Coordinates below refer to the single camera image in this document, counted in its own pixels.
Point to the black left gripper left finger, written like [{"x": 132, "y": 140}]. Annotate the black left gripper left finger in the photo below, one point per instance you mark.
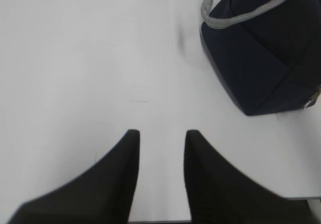
[{"x": 102, "y": 194}]

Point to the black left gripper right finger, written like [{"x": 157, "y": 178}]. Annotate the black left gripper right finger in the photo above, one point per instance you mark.
[{"x": 220, "y": 193}]

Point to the navy blue lunch bag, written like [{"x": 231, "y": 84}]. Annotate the navy blue lunch bag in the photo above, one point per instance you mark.
[{"x": 266, "y": 51}]

